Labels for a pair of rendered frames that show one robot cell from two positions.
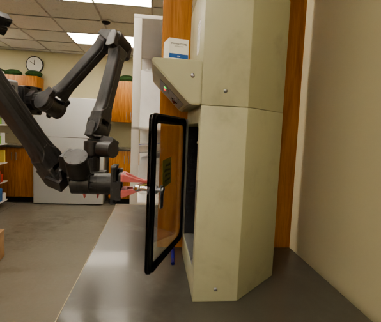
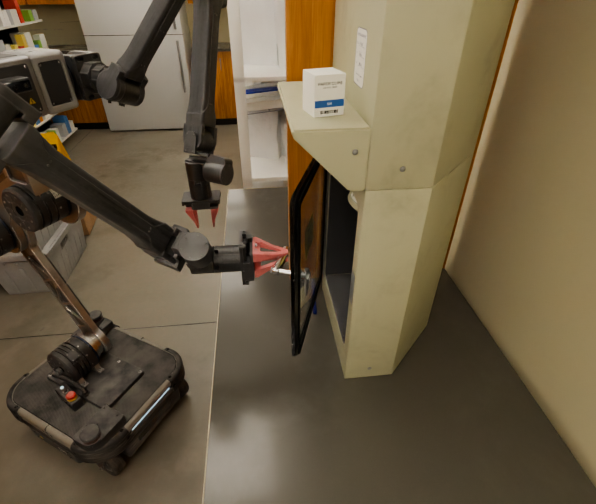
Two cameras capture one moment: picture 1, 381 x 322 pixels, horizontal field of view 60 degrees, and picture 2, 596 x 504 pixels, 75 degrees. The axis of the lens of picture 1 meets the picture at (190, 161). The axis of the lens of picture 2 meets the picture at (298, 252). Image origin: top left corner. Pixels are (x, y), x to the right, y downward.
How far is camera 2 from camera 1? 0.40 m
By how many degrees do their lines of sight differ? 30
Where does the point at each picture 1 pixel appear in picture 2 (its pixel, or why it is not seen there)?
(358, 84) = not seen: outside the picture
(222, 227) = (382, 318)
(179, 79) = (335, 159)
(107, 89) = (203, 75)
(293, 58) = not seen: hidden behind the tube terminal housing
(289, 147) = not seen: hidden behind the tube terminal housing
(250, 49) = (449, 103)
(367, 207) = (561, 283)
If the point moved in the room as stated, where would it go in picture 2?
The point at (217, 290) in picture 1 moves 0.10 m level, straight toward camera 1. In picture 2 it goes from (371, 368) to (374, 409)
